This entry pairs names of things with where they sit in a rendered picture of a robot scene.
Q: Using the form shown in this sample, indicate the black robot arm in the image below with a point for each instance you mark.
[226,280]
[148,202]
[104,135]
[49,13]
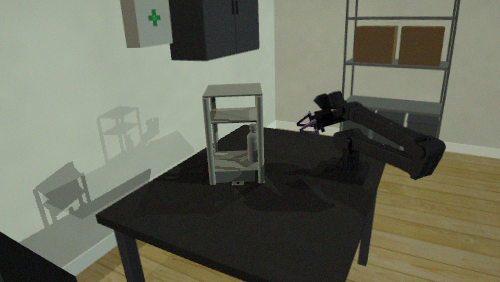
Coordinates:
[430,149]

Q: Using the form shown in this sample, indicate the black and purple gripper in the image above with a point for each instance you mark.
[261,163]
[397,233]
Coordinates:
[314,123]

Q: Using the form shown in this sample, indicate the grey bottle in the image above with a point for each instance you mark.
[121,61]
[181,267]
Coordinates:
[252,144]

